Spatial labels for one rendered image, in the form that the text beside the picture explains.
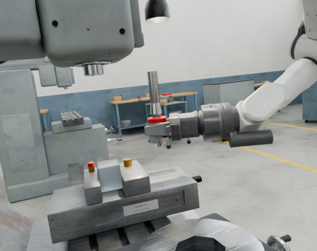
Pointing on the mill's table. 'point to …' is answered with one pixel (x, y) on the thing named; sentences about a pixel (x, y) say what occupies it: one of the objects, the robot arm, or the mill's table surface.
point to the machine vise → (118, 204)
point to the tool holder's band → (156, 119)
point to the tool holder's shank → (154, 94)
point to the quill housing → (85, 30)
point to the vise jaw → (134, 179)
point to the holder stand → (200, 237)
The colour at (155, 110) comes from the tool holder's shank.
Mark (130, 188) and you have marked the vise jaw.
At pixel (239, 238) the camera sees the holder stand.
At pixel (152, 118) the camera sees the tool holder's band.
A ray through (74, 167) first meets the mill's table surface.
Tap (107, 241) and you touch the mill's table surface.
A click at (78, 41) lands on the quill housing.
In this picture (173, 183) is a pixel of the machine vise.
